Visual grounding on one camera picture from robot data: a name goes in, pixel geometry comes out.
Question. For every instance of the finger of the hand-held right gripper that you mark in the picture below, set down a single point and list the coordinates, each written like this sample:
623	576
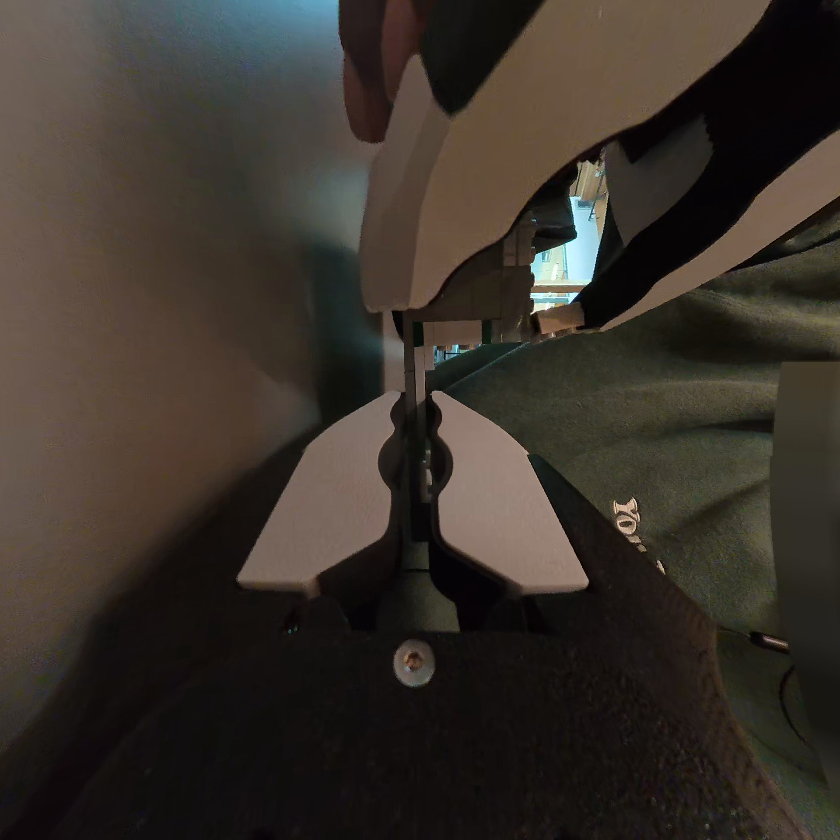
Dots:
525	131
754	223

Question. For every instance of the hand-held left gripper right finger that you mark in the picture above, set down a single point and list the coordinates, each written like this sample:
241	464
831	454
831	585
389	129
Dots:
512	512

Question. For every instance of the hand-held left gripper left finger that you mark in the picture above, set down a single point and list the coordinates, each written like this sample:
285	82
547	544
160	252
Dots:
321	512

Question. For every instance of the grey toy brick model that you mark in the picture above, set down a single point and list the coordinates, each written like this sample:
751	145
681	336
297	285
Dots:
459	308

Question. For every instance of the person's right hand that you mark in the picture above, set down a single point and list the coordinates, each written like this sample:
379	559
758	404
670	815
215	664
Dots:
374	65

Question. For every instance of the person's green sweatshirt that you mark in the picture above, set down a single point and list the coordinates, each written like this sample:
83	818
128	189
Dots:
623	426

